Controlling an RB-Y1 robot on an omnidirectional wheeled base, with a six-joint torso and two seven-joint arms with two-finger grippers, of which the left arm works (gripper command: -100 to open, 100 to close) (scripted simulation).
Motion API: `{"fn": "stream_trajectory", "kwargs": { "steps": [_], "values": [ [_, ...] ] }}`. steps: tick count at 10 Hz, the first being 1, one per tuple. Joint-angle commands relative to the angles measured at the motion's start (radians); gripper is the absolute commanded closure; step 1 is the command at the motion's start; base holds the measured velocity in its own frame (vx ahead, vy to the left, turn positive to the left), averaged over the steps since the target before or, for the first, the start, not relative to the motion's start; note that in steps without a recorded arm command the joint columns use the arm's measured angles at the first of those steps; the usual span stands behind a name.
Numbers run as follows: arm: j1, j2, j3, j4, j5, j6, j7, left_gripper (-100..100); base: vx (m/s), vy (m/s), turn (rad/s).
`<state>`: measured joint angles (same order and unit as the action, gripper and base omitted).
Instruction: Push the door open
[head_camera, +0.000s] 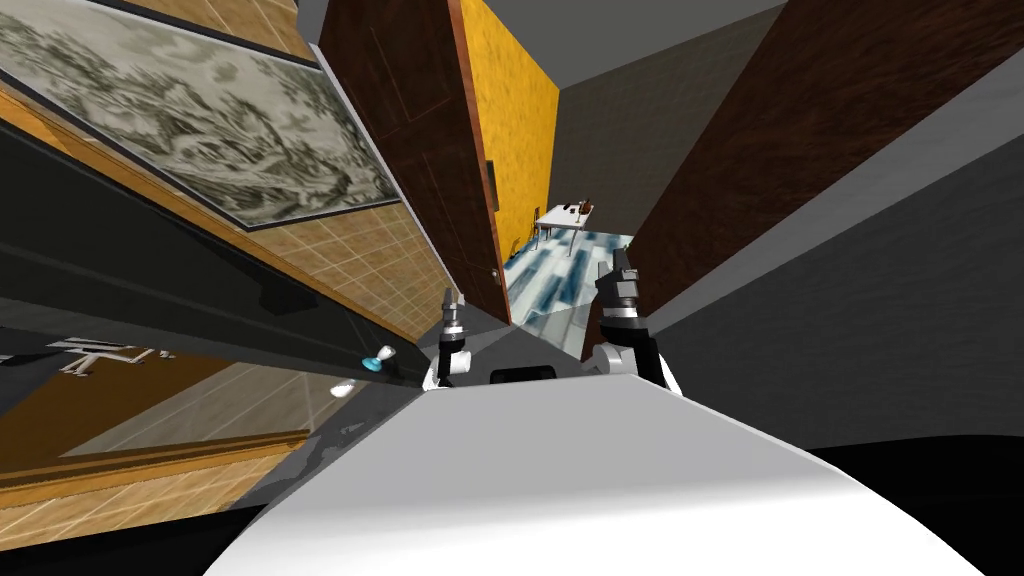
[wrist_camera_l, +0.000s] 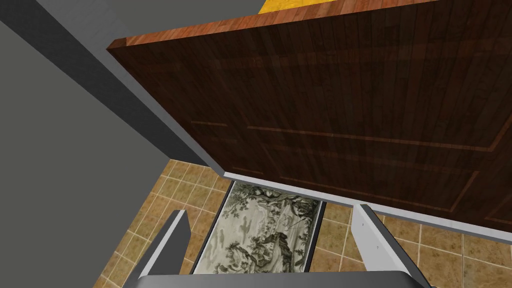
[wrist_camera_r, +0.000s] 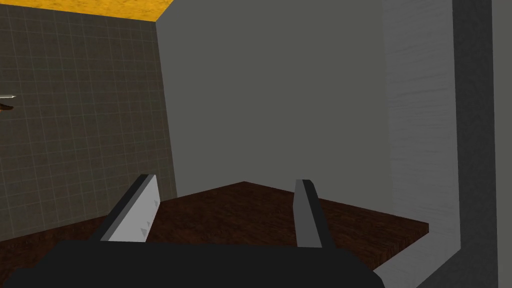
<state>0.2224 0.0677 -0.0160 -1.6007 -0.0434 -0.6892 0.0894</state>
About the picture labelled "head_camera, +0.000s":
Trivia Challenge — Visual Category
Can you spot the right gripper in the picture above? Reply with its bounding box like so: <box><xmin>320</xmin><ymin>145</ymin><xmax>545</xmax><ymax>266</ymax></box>
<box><xmin>595</xmin><ymin>247</ymin><xmax>643</xmax><ymax>322</ymax></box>

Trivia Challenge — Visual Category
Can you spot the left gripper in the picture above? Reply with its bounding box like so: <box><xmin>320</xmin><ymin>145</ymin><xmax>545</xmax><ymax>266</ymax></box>
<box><xmin>439</xmin><ymin>287</ymin><xmax>468</xmax><ymax>334</ymax></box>

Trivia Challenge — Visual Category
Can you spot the white table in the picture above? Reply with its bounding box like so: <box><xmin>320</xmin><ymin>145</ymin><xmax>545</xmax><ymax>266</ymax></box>
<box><xmin>531</xmin><ymin>198</ymin><xmax>597</xmax><ymax>258</ymax></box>

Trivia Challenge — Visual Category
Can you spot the brown wooden door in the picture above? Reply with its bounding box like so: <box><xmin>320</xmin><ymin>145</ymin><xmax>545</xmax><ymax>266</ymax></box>
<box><xmin>317</xmin><ymin>0</ymin><xmax>514</xmax><ymax>326</ymax></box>

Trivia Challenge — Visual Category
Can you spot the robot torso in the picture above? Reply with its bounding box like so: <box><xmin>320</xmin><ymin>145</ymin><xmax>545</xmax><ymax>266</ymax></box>
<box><xmin>203</xmin><ymin>364</ymin><xmax>990</xmax><ymax>576</ymax></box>

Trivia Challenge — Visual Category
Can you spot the grey landscape picture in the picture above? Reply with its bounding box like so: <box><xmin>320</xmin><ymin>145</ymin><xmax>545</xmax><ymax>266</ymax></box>
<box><xmin>0</xmin><ymin>0</ymin><xmax>403</xmax><ymax>234</ymax></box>

